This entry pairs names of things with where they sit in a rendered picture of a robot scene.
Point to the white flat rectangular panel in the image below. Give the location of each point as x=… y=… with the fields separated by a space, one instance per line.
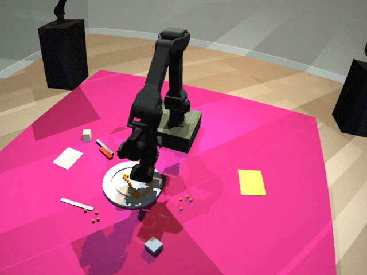
x=68 y=158

